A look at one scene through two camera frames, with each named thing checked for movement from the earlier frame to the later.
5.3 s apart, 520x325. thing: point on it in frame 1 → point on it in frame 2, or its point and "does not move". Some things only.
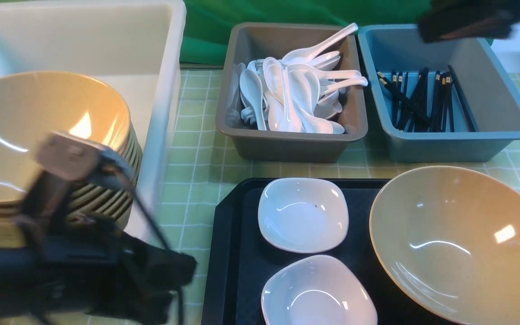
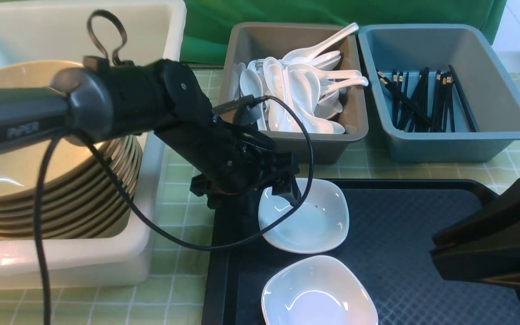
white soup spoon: x=290 y=119 does not move
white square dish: x=303 y=215 does not move
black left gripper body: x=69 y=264 → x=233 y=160
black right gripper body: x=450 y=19 → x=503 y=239
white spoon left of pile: x=251 y=82 does not move
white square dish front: x=317 y=290 does not move
